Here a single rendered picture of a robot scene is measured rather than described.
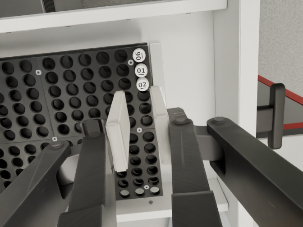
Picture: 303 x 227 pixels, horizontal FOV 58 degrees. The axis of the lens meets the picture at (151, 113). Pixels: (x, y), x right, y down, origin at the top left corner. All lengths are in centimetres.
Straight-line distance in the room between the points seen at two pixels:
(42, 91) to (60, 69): 3
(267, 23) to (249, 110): 102
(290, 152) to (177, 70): 27
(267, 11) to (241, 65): 102
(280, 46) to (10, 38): 112
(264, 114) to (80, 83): 19
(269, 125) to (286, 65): 104
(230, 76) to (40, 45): 22
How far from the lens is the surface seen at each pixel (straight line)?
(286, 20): 132
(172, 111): 17
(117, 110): 17
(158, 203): 37
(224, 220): 55
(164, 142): 15
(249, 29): 26
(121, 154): 15
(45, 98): 30
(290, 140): 52
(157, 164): 32
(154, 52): 33
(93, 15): 28
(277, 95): 30
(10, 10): 55
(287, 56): 134
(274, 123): 31
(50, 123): 31
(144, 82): 27
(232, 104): 29
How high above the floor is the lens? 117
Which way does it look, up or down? 70 degrees down
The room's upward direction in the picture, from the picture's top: 175 degrees clockwise
